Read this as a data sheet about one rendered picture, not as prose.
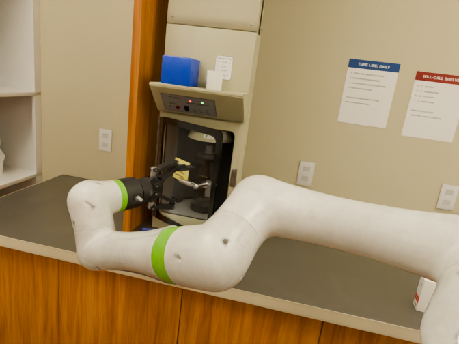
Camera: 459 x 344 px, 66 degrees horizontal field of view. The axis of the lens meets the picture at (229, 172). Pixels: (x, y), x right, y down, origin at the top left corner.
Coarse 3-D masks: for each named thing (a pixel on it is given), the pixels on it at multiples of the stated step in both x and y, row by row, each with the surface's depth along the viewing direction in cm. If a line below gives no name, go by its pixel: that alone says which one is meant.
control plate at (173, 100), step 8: (168, 96) 120; (176, 96) 119; (184, 96) 118; (168, 104) 124; (176, 104) 123; (184, 104) 122; (192, 104) 121; (200, 104) 120; (208, 104) 119; (184, 112) 125; (192, 112) 125; (200, 112) 123; (208, 112) 122; (216, 112) 122
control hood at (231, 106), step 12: (156, 84) 117; (168, 84) 116; (156, 96) 122; (192, 96) 117; (204, 96) 116; (216, 96) 115; (228, 96) 113; (240, 96) 112; (216, 108) 120; (228, 108) 118; (240, 108) 117; (228, 120) 124; (240, 120) 122
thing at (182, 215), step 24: (168, 120) 127; (168, 144) 129; (192, 144) 121; (216, 144) 114; (216, 168) 115; (168, 192) 132; (192, 192) 124; (216, 192) 117; (168, 216) 134; (192, 216) 125
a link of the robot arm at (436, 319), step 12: (456, 264) 50; (444, 276) 50; (456, 276) 48; (444, 288) 48; (456, 288) 46; (432, 300) 48; (444, 300) 46; (456, 300) 45; (432, 312) 46; (444, 312) 45; (456, 312) 43; (432, 324) 45; (444, 324) 43; (456, 324) 42; (420, 336) 46; (432, 336) 43; (444, 336) 42; (456, 336) 41
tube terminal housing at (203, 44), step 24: (168, 24) 123; (168, 48) 125; (192, 48) 123; (216, 48) 122; (240, 48) 120; (240, 72) 122; (192, 120) 129; (216, 120) 127; (240, 144) 128; (240, 168) 135
